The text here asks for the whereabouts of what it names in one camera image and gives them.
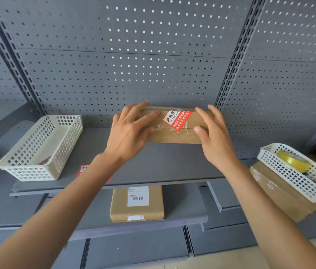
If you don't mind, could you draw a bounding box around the grey perforated back panel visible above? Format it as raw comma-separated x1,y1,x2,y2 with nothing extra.
217,0,316,159
0,0,260,129

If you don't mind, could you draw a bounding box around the white plastic mesh basket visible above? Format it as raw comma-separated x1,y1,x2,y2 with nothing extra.
0,115,84,182
257,143,316,204

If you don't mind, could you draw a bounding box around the person's left forearm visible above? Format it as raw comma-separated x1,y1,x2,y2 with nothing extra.
0,151,133,269

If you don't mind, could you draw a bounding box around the person's right hand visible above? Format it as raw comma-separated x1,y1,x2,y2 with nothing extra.
194,105,244,169

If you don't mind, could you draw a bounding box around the yellow tape roll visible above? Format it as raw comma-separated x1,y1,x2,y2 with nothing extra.
278,150,312,173

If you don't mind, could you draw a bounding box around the large taped cardboard box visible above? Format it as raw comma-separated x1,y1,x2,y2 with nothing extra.
250,161,316,223

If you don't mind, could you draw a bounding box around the grey metal shelf bracket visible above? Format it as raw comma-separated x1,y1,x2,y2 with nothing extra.
205,180,223,213

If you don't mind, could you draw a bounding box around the grey slotted shelf upright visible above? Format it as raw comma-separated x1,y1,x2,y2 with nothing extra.
0,0,50,118
215,0,268,110

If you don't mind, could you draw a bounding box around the red sticker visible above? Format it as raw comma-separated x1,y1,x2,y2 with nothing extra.
76,165,114,183

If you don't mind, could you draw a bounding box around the person's left hand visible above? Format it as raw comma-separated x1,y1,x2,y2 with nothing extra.
104,102,160,163

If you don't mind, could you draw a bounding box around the cardboard box with white label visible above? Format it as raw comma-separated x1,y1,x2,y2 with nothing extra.
109,185,165,223

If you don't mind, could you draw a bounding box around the person's right forearm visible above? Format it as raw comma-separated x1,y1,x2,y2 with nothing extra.
221,160,316,269

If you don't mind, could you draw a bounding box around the cardboard box with red label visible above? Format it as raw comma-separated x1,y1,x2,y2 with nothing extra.
142,106,213,145

